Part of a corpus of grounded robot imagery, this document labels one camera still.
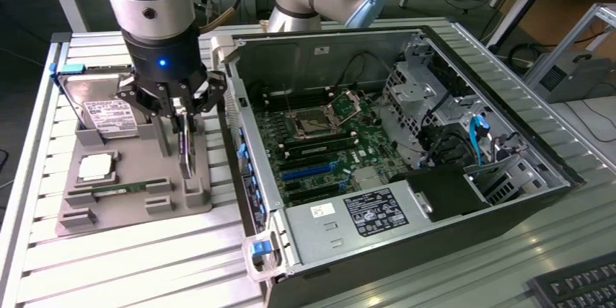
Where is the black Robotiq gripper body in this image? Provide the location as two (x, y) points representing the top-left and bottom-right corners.
(120, 26), (211, 107)

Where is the black Nvidia graphics card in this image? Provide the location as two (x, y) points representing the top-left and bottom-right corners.
(174, 105), (199, 181)

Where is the hard disk in blue carrier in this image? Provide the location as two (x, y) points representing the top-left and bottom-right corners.
(47, 63), (151, 139)

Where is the thin locking lever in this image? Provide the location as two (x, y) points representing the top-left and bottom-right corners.
(282, 83), (296, 118)

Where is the grey plastic parts rack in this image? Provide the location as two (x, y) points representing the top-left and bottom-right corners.
(55, 80), (214, 239)

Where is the silver CPU chip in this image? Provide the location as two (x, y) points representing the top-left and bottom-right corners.
(76, 154), (116, 181)

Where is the CPU socket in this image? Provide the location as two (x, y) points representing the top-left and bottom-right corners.
(288, 107), (334, 139)

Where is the green RAM stick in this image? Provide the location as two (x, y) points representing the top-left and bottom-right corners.
(71, 180), (164, 197)

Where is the metal socket cover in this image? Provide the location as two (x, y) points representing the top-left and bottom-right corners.
(326, 90), (362, 127)

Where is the black RAM stick with label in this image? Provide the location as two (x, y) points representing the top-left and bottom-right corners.
(284, 133), (362, 160)

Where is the black expansion slot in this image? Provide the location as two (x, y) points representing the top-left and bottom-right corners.
(278, 154), (334, 172)
(288, 183), (344, 205)

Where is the blue expansion slot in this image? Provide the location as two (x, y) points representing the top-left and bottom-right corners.
(282, 163), (338, 182)

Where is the green motherboard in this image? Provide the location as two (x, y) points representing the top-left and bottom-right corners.
(250, 86), (415, 208)

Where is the silver drive cage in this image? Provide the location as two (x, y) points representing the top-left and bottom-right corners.
(383, 61), (483, 132)

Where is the silver chipset heatsink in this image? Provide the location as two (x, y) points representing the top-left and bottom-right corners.
(351, 169), (386, 188)

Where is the blue case release latch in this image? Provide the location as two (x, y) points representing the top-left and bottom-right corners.
(248, 241), (274, 258)

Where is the grey power supply with label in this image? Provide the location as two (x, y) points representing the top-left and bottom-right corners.
(283, 180), (438, 275)

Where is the black plastic air shroud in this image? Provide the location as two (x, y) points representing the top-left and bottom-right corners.
(388, 163), (492, 223)

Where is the silver perforated disk bay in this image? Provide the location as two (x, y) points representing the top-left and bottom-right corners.
(462, 156), (555, 208)

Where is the black open PC case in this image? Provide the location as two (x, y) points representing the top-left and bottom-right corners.
(210, 25), (587, 308)

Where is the black tripod stand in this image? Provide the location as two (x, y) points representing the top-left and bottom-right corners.
(486, 0), (567, 53)

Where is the grey computer tower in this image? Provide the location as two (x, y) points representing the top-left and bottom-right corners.
(522, 50), (616, 103)

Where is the black keyboard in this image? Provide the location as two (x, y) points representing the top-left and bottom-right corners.
(527, 252), (616, 308)

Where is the blue flat wire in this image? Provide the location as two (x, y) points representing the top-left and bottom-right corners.
(470, 113), (491, 168)

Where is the aluminium profile frame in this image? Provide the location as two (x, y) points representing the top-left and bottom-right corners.
(522, 1), (616, 82)

